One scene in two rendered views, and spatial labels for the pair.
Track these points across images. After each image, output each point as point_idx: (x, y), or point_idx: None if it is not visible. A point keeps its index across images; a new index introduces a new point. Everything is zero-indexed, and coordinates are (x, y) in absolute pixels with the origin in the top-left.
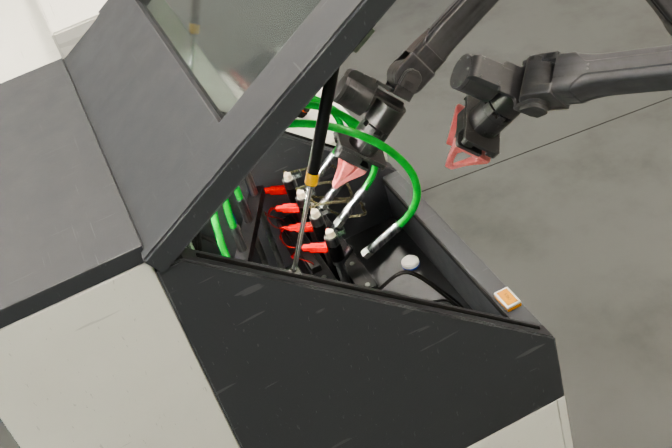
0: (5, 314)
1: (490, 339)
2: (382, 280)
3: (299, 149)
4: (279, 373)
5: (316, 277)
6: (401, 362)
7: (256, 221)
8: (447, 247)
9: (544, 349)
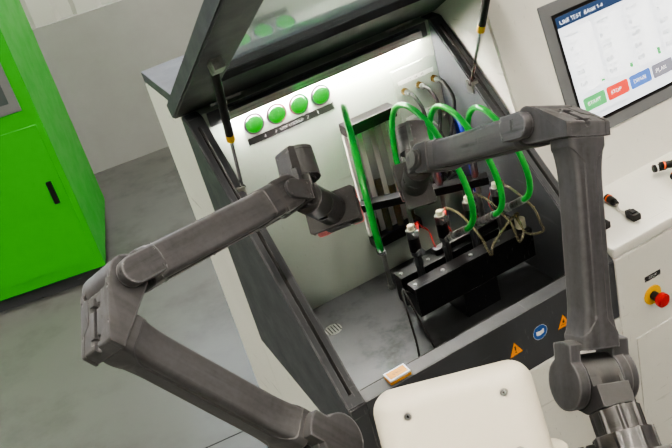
0: (150, 82)
1: (313, 355)
2: None
3: (532, 178)
4: None
5: None
6: (276, 303)
7: (440, 189)
8: (475, 326)
9: (344, 410)
